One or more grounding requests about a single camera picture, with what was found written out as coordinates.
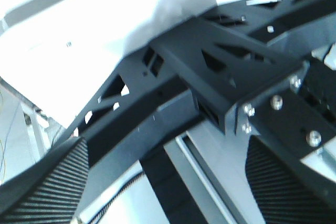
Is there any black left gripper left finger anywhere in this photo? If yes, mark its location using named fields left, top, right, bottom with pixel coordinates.
left=1, top=137, right=89, bottom=223

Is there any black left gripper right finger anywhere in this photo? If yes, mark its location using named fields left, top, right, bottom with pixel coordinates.
left=245, top=136, right=335, bottom=223

